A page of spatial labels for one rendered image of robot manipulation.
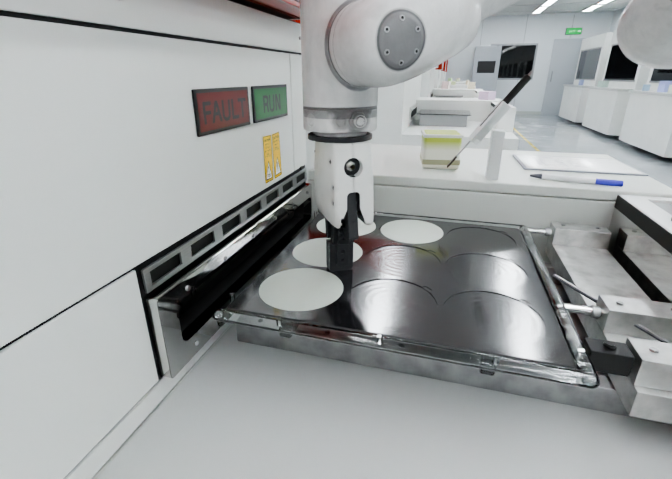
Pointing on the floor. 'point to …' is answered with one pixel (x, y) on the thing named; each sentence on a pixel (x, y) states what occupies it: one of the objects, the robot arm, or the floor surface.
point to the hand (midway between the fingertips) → (339, 254)
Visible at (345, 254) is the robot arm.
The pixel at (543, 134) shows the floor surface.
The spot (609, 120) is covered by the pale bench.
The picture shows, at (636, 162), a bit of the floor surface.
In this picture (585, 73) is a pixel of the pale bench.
